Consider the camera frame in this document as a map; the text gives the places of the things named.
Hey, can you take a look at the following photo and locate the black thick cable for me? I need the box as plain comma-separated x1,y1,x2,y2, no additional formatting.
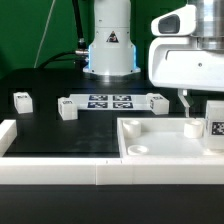
37,0,90,70

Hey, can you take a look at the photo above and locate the thin grey cable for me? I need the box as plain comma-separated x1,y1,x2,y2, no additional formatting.
33,0,57,69

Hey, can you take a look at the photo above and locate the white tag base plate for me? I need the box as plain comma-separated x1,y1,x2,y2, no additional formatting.
70,94,150,110

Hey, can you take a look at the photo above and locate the white U-shaped fence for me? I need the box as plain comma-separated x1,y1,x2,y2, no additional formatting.
0,120,224,185

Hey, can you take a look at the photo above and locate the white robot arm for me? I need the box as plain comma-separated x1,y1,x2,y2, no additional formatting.
83,0,224,101

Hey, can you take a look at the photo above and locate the white square tabletop part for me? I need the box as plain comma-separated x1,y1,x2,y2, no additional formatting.
117,118,224,158

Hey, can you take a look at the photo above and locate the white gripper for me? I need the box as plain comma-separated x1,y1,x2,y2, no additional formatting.
148,37,224,118

